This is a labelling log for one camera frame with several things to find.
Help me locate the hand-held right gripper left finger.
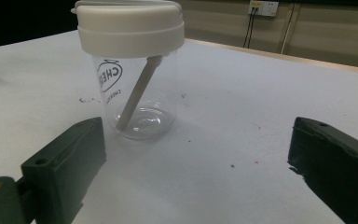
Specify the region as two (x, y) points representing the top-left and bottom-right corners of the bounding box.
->
(21, 117), (107, 224)

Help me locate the white table sheet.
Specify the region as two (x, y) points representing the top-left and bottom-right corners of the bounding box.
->
(0, 30), (358, 224)

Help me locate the white wall socket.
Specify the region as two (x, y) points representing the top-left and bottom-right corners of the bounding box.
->
(248, 0), (280, 18)

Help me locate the beige straw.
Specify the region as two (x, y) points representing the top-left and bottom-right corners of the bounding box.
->
(115, 55), (164, 132)

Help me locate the clear plastic cup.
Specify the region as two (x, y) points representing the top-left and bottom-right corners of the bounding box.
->
(91, 50), (179, 140)

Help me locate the black wall cable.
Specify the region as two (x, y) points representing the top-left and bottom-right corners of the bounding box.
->
(247, 7), (258, 49)
(242, 7), (255, 49)

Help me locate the white cup lid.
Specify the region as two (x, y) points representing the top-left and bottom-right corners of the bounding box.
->
(70, 0), (186, 59)

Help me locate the white wall conduit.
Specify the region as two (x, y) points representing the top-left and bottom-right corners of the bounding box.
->
(280, 3), (296, 55)

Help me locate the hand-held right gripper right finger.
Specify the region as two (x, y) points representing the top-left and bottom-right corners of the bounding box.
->
(287, 117), (358, 224)

